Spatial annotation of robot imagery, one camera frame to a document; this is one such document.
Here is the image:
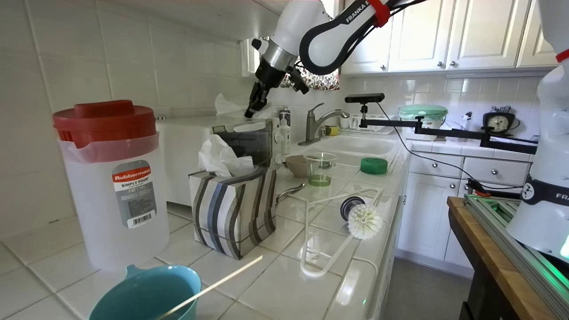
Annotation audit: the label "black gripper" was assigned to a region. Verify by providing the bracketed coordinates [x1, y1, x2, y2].
[243, 57, 287, 120]

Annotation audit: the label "clear soap bottle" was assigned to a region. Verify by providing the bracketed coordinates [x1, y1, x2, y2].
[273, 105, 293, 162]

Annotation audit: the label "metal sink faucet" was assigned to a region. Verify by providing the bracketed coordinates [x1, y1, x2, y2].
[296, 102, 351, 148]

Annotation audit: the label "white tissue in box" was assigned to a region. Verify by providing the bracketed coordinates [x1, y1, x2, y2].
[195, 134, 255, 180]

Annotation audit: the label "grey bowl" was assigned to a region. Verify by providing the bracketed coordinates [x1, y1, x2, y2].
[282, 155, 312, 180]

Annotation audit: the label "glass cup with green liquid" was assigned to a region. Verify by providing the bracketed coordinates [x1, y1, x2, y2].
[303, 152, 335, 189]

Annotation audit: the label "metal spoon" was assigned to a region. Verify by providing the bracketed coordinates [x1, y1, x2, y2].
[273, 180, 309, 201]

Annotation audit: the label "white sink basin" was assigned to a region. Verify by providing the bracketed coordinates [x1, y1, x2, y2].
[307, 132, 405, 164]

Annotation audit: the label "striped fabric tissue box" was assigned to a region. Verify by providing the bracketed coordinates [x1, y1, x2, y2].
[186, 166, 279, 262]

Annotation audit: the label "round green scrubber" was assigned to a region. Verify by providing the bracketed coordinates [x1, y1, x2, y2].
[359, 157, 389, 176]

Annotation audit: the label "pale green bowl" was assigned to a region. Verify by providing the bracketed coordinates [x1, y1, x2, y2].
[396, 104, 449, 128]

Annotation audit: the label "thin pale stick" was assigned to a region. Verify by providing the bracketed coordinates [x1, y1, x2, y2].
[154, 255, 264, 320]

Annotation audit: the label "clear pitcher with red lid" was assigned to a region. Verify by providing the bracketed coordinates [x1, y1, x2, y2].
[51, 98, 172, 272]

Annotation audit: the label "white lower cabinets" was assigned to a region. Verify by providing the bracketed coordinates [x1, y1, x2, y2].
[394, 141, 535, 272]

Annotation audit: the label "teal plastic bowl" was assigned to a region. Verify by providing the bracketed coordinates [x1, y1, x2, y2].
[86, 264, 204, 320]

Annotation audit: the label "round dial kitchen scale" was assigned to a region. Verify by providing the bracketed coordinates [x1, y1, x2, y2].
[479, 105, 522, 136]

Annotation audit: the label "wooden table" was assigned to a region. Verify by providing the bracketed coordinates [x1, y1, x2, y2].
[446, 196, 569, 320]

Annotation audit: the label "black wrist cable mount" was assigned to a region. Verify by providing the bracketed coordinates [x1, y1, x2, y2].
[286, 64, 311, 96]

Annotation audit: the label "black bar camera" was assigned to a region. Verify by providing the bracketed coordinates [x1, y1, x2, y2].
[343, 91, 385, 107]

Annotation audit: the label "black camera cable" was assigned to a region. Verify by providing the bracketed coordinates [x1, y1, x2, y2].
[375, 104, 522, 196]

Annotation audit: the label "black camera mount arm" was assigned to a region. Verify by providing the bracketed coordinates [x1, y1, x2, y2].
[357, 104, 540, 157]

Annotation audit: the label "green metal rail frame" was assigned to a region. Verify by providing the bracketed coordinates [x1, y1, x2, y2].
[462, 192, 569, 317]

